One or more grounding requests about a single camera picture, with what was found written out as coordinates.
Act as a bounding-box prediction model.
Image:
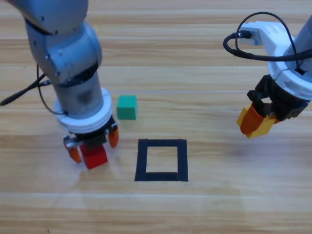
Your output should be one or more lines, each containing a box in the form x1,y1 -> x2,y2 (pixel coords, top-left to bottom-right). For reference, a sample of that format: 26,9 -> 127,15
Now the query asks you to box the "yellow wooden block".
236,106 -> 277,139

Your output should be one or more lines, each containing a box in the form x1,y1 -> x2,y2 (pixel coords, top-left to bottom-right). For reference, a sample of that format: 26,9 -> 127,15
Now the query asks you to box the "red wooden block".
80,143 -> 108,170

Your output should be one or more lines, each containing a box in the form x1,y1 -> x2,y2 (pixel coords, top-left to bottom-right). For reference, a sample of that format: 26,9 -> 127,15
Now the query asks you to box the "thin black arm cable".
36,63 -> 68,115
235,12 -> 302,74

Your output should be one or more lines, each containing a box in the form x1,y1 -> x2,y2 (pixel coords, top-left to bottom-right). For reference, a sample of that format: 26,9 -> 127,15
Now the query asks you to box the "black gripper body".
63,118 -> 119,149
247,74 -> 309,122

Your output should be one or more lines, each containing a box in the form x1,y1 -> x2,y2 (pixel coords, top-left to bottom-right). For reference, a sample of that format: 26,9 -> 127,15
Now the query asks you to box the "green wooden block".
116,95 -> 138,120

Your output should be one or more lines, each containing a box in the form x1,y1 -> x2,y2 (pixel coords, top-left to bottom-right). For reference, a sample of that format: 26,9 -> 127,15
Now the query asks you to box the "black tape square outline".
134,138 -> 189,182

